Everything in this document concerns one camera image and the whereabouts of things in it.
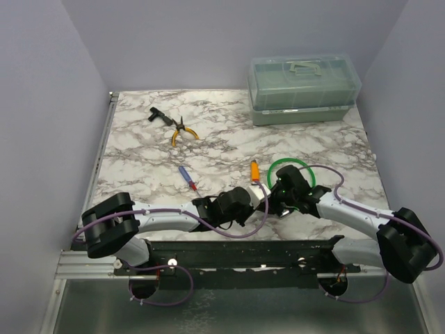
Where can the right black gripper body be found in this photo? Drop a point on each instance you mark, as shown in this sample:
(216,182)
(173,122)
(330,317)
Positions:
(279,199)

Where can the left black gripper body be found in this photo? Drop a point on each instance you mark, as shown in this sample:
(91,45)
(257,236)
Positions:
(240,218)

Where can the green cable lock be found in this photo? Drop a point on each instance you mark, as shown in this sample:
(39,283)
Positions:
(271,167)

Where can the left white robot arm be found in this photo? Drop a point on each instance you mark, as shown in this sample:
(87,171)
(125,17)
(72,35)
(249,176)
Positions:
(112,225)

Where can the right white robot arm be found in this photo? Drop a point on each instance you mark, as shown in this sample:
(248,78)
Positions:
(396,241)

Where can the orange utility knife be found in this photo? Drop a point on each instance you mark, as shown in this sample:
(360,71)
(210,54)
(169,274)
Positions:
(254,171)

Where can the blue red screwdriver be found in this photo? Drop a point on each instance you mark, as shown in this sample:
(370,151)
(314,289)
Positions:
(187,178)

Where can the clear green plastic toolbox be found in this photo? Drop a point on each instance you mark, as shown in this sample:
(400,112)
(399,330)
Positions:
(301,89)

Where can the black t-shaped tool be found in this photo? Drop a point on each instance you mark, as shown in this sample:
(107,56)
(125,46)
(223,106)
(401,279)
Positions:
(156,113)

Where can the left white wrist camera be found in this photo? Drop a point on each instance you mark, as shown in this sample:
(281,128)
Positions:
(258,194)

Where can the black mounting rail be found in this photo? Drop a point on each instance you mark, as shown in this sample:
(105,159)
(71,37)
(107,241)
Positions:
(235,265)

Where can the left aluminium extrusion rail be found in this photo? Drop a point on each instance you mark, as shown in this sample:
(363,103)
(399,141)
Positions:
(100,151)

